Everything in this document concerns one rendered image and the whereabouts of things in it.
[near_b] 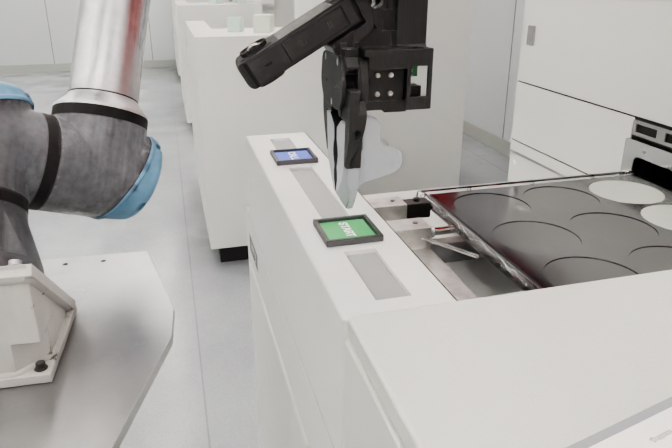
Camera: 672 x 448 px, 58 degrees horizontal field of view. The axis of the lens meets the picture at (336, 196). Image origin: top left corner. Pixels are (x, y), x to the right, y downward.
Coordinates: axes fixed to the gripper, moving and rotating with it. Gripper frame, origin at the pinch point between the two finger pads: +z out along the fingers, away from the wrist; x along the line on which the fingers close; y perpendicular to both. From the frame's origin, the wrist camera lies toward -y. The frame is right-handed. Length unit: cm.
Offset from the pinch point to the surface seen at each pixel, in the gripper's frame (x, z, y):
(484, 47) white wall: 353, 31, 207
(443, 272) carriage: 4.1, 12.0, 13.3
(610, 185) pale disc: 20, 10, 47
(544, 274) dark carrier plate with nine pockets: -2.5, 10.1, 21.7
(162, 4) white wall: 796, 20, -15
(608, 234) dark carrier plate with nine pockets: 4.6, 10.1, 35.2
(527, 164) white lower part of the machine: 59, 19, 59
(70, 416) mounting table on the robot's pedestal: -2.4, 18.1, -26.1
